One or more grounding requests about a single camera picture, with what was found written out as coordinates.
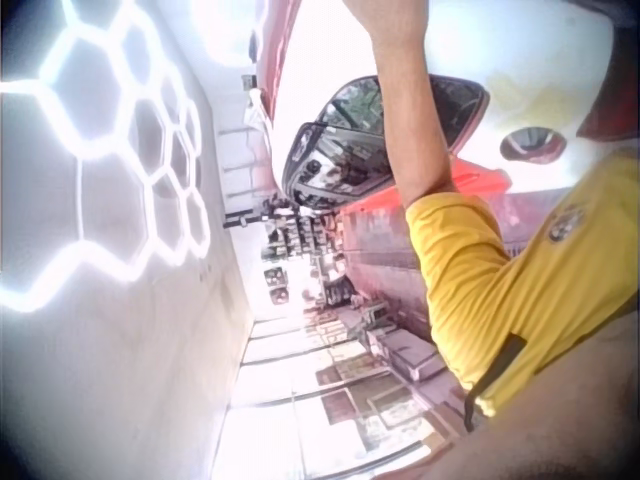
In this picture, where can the shelf rack with goods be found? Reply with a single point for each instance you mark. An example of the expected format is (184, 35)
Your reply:
(295, 240)

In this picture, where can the red car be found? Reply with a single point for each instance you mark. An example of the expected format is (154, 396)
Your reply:
(380, 260)

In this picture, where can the stack of flat boxes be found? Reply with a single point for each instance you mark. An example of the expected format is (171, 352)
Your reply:
(405, 350)

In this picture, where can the glass shop front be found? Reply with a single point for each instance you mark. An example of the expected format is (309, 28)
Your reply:
(300, 380)

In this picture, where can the hexagonal white ceiling light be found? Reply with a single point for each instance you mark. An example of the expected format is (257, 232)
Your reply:
(82, 145)

